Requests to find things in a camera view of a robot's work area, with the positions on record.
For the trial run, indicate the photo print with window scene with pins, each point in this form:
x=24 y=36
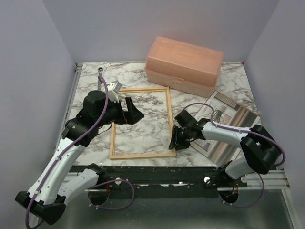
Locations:
x=229 y=117

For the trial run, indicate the light wooden picture frame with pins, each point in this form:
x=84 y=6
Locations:
x=150 y=137

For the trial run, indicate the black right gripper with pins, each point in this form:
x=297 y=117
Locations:
x=175 y=140

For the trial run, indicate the translucent orange plastic box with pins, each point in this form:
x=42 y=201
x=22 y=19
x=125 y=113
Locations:
x=184 y=67

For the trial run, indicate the silver ratchet wrench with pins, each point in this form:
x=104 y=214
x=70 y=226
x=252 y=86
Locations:
x=100 y=79

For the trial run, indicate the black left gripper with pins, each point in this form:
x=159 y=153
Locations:
x=133 y=115

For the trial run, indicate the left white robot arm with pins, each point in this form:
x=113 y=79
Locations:
x=48 y=196

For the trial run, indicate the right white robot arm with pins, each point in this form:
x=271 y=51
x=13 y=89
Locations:
x=260 y=150

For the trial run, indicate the black table edge rail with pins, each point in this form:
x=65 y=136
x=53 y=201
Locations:
x=150 y=182

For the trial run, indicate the aluminium side rail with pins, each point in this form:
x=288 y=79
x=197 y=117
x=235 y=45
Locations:
x=72 y=91

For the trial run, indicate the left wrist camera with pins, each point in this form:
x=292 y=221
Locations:
x=113 y=90

